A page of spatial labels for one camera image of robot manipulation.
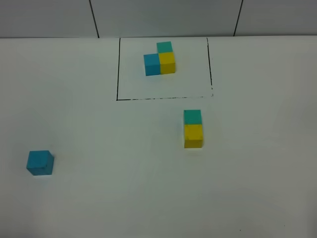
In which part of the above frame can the yellow template cube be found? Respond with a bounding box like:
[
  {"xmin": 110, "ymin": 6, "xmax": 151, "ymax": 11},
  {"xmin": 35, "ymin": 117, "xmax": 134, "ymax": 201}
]
[{"xmin": 158, "ymin": 52, "xmax": 176, "ymax": 74}]

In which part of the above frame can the blue template cube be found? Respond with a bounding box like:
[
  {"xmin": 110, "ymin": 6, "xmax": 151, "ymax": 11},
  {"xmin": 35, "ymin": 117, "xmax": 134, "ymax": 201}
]
[{"xmin": 144, "ymin": 54, "xmax": 160, "ymax": 76}]

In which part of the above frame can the green template cube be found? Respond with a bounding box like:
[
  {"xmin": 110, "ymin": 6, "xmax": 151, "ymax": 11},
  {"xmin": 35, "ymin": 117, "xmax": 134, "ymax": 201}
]
[{"xmin": 157, "ymin": 41, "xmax": 173, "ymax": 54}]

